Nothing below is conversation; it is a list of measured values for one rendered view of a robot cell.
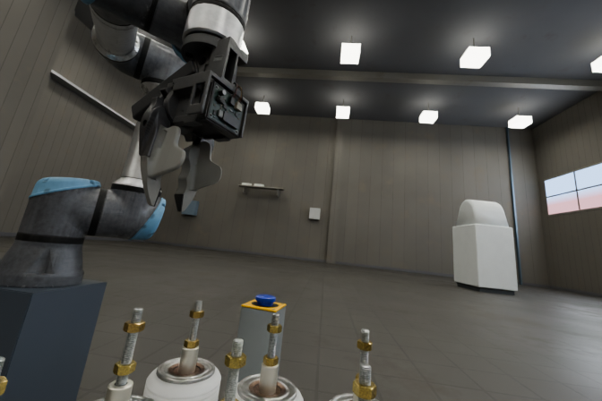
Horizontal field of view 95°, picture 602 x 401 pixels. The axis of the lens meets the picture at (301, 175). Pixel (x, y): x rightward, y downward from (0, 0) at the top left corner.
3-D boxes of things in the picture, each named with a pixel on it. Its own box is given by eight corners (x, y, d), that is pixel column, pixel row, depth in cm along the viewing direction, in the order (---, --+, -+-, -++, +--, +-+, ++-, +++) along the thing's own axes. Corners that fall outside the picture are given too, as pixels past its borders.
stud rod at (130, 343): (120, 393, 27) (140, 310, 29) (111, 391, 27) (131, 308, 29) (127, 388, 28) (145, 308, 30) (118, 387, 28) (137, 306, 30)
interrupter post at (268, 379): (265, 386, 37) (268, 358, 38) (279, 393, 35) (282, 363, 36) (253, 393, 35) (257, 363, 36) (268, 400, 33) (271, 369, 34)
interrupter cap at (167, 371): (195, 392, 34) (196, 385, 34) (141, 379, 35) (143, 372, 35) (223, 367, 41) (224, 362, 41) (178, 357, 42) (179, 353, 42)
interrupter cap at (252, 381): (262, 373, 40) (262, 368, 40) (306, 392, 36) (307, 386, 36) (223, 393, 34) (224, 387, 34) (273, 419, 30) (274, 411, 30)
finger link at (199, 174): (206, 213, 32) (213, 135, 33) (172, 210, 34) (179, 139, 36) (225, 213, 35) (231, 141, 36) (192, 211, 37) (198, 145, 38)
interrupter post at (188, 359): (188, 379, 37) (193, 350, 37) (173, 375, 37) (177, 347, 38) (198, 371, 39) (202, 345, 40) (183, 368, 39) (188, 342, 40)
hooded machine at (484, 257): (520, 296, 476) (511, 199, 519) (476, 291, 481) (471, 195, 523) (490, 289, 556) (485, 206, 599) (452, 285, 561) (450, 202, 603)
